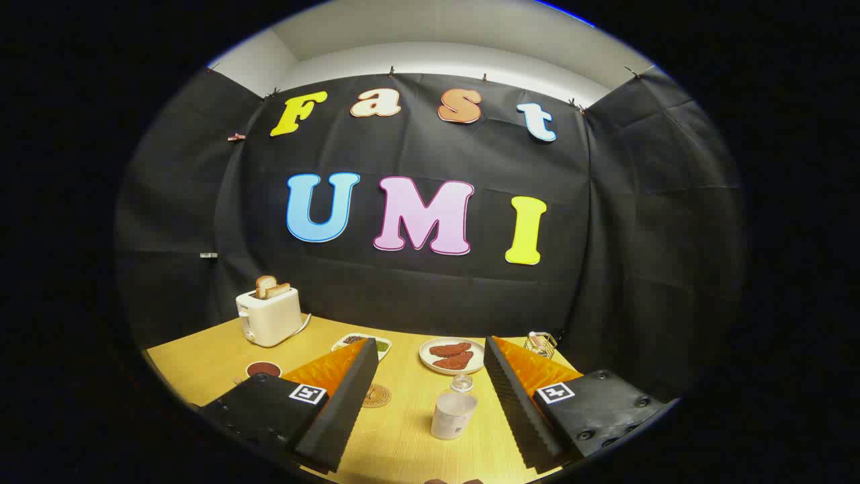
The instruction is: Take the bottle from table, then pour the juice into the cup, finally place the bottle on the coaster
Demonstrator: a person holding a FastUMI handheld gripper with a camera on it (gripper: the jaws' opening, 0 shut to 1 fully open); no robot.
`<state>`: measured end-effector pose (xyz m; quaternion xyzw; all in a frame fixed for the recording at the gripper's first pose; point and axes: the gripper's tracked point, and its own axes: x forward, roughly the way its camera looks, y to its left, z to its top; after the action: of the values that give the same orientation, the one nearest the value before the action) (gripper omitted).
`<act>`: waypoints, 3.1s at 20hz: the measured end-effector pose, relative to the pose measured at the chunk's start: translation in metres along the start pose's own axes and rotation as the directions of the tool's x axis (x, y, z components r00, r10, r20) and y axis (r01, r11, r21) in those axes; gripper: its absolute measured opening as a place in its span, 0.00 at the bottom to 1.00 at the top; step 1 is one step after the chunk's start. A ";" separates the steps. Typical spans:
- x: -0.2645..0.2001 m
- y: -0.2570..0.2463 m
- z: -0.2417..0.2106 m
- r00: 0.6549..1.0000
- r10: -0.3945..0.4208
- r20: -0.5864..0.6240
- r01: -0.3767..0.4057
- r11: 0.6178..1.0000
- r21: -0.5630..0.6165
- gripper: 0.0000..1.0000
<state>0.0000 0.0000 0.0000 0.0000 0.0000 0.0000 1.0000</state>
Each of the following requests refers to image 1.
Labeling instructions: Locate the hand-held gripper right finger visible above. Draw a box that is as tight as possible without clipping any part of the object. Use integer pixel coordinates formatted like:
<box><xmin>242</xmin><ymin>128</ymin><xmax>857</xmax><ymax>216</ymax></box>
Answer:
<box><xmin>483</xmin><ymin>335</ymin><xmax>679</xmax><ymax>475</ymax></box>

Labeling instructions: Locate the clear plastic juice bottle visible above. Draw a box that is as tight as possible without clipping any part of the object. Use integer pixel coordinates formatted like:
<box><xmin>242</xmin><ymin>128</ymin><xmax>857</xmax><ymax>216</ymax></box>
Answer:
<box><xmin>431</xmin><ymin>374</ymin><xmax>478</xmax><ymax>441</ymax></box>

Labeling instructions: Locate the cream cup with wooden handle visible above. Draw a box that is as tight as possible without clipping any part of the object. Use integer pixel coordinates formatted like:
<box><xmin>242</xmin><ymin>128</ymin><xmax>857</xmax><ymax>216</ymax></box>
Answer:
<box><xmin>236</xmin><ymin>360</ymin><xmax>284</xmax><ymax>385</ymax></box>

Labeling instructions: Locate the white divided seed dish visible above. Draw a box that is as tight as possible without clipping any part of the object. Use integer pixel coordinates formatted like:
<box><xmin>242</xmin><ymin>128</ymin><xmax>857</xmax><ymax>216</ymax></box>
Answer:
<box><xmin>331</xmin><ymin>333</ymin><xmax>392</xmax><ymax>362</ymax></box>

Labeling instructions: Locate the black backdrop cloth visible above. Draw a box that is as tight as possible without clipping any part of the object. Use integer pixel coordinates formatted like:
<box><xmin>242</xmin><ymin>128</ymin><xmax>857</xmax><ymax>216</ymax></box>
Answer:
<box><xmin>114</xmin><ymin>67</ymin><xmax>746</xmax><ymax>404</ymax></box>

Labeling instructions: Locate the cream toaster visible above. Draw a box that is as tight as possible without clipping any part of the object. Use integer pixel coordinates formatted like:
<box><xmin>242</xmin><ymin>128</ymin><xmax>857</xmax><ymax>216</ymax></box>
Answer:
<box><xmin>235</xmin><ymin>288</ymin><xmax>303</xmax><ymax>348</ymax></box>

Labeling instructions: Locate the white round plate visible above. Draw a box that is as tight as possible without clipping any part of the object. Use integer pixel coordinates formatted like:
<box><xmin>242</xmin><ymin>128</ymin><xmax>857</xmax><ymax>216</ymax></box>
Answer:
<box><xmin>419</xmin><ymin>337</ymin><xmax>486</xmax><ymax>375</ymax></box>

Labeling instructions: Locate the wooden table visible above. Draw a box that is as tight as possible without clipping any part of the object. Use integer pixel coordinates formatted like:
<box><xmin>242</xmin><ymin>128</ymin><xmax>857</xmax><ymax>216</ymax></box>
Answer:
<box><xmin>146</xmin><ymin>315</ymin><xmax>585</xmax><ymax>484</ymax></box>

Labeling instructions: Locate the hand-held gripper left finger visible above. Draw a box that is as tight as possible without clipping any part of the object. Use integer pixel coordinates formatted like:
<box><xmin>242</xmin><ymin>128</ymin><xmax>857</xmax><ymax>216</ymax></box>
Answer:
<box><xmin>198</xmin><ymin>337</ymin><xmax>380</xmax><ymax>475</ymax></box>

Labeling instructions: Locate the metal wire holder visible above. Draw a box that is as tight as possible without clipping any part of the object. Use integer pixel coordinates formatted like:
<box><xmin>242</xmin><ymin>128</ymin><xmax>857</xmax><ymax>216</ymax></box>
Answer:
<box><xmin>524</xmin><ymin>331</ymin><xmax>557</xmax><ymax>359</ymax></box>

